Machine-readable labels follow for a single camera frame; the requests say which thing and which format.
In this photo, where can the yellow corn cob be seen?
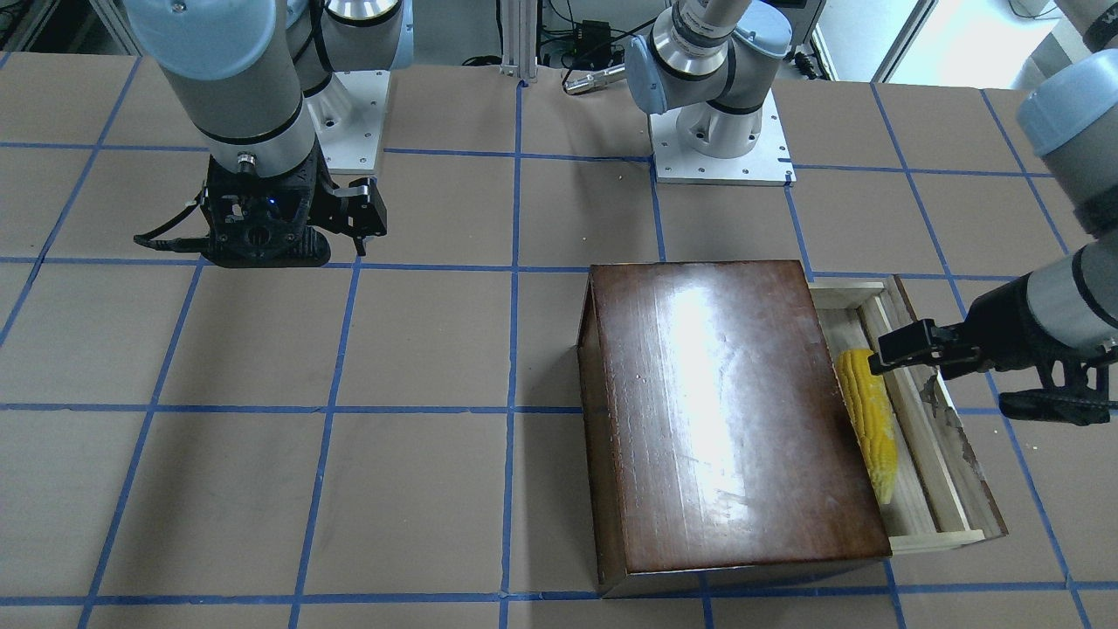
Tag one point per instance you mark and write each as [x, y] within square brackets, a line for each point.
[867, 399]

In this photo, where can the black power adapter box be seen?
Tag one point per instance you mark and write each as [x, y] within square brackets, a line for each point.
[590, 34]

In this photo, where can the dark wooden drawer cabinet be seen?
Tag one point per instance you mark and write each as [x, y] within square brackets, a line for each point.
[719, 447]

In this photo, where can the silver metal cylinder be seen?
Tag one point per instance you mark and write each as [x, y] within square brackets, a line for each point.
[593, 81]

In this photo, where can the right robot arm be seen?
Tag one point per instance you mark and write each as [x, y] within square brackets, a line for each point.
[261, 82]

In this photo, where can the aluminium frame post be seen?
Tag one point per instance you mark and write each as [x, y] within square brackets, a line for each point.
[518, 36]

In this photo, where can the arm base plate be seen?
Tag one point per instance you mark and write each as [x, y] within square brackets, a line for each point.
[350, 117]
[700, 145]

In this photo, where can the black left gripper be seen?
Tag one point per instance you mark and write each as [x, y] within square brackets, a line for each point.
[998, 314]

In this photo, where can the light wooden drawer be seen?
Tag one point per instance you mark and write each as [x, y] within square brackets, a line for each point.
[942, 499]

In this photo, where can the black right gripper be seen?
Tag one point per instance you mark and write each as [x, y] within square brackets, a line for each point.
[353, 212]

